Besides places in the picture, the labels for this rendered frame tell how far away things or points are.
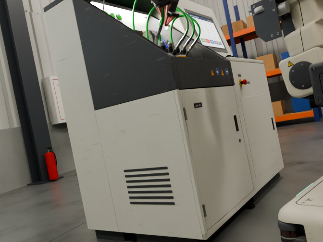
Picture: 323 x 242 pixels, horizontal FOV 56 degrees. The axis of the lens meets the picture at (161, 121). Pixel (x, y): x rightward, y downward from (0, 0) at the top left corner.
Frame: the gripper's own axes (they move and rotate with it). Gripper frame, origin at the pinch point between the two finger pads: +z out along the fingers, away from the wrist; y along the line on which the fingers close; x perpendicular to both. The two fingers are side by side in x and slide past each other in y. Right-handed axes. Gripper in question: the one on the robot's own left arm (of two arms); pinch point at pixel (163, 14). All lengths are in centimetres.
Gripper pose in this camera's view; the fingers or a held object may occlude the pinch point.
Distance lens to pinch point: 177.4
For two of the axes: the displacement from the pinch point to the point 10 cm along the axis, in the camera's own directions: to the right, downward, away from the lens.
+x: 4.5, 6.5, -6.1
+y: -8.9, 4.1, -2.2
